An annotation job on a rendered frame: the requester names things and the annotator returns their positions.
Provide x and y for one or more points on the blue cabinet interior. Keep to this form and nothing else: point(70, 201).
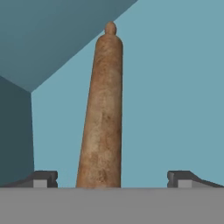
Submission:
point(163, 87)

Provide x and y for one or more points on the brown wooden rolling pin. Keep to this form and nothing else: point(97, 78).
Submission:
point(102, 116)

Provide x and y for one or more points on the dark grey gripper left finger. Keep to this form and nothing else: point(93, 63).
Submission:
point(43, 178)

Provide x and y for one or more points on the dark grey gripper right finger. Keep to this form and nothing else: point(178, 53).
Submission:
point(180, 178)

